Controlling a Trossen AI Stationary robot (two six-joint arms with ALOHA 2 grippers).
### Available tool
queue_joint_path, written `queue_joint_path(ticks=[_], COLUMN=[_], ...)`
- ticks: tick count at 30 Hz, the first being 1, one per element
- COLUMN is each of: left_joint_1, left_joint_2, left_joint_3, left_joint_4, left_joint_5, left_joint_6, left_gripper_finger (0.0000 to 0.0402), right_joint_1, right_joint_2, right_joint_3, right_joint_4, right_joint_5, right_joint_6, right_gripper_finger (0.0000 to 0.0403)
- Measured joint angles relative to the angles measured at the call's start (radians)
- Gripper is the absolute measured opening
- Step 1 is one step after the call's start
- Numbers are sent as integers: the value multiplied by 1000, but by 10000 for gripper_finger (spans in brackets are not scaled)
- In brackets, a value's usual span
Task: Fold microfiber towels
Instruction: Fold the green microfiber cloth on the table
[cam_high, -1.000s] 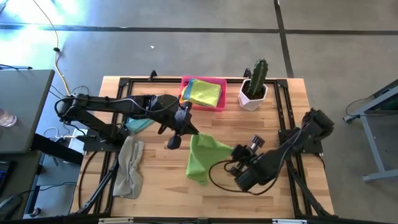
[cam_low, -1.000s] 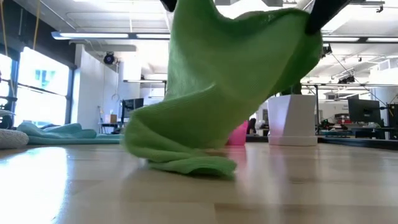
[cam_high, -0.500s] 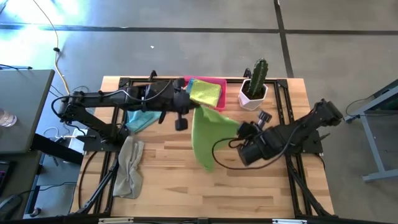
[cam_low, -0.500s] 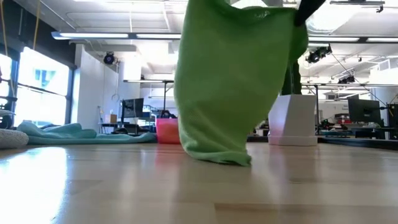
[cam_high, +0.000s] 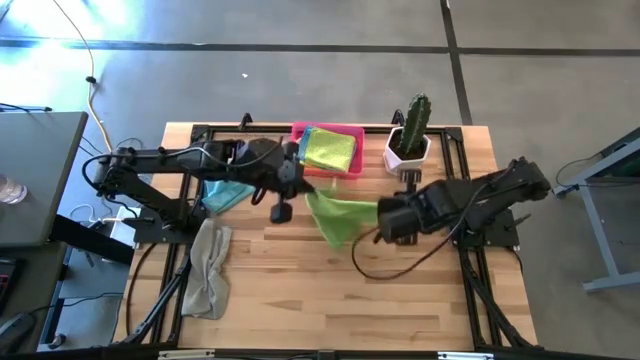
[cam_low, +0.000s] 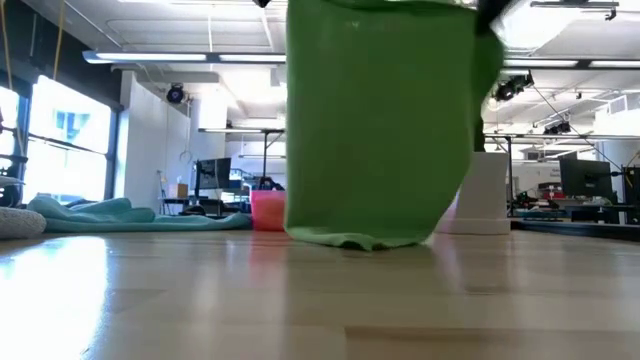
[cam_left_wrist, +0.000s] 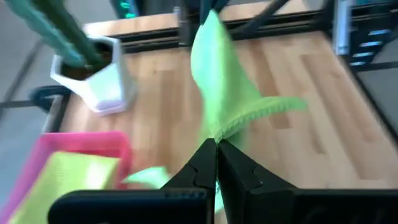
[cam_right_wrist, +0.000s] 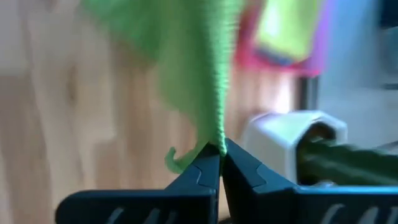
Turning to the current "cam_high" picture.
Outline lime microfiber towel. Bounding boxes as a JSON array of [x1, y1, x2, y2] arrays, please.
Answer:
[[302, 127, 359, 174]]

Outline green microfiber towel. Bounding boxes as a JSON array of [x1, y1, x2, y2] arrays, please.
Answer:
[[304, 188, 382, 251]]

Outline pink plastic bin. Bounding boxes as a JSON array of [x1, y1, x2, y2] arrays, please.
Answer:
[[289, 121, 366, 180]]

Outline grey microfiber towel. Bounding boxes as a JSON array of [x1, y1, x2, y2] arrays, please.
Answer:
[[180, 217, 234, 321]]

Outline white faceted plant pot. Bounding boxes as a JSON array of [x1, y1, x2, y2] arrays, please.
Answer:
[[382, 126, 432, 180]]

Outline green cactus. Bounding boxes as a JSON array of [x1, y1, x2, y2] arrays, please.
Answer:
[[398, 93, 433, 157]]

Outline white box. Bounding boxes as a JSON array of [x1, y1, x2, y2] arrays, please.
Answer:
[[108, 205, 140, 247]]

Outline grey metal desk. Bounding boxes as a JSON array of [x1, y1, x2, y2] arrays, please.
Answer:
[[551, 125, 640, 294]]

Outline black bar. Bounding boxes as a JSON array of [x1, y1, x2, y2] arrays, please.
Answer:
[[49, 213, 136, 266]]

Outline dark grey side table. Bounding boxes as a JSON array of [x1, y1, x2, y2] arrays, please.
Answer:
[[0, 110, 90, 250]]

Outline clear drinking glass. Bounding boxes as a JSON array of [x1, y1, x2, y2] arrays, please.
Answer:
[[0, 173, 29, 205]]

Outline black controller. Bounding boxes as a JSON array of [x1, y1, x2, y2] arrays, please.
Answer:
[[0, 257, 22, 314]]

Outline black aluminium table frame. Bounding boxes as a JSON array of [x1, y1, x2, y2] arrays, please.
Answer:
[[112, 122, 540, 351]]

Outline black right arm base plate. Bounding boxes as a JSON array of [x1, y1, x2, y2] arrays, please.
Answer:
[[452, 209, 521, 249]]

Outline silver metal bracket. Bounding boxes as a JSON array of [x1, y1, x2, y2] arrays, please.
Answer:
[[158, 349, 216, 360], [437, 351, 495, 360]]

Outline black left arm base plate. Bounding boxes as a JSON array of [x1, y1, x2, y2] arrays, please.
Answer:
[[132, 217, 201, 246]]

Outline black desk cable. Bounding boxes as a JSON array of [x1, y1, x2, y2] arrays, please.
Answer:
[[551, 157, 640, 211]]

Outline dark curved cable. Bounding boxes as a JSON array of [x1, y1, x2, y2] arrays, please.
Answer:
[[123, 242, 157, 337]]

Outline white cable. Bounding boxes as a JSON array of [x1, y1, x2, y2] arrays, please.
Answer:
[[67, 202, 124, 225]]

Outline yellow floor cable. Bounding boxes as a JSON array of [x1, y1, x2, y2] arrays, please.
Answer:
[[51, 0, 114, 151]]

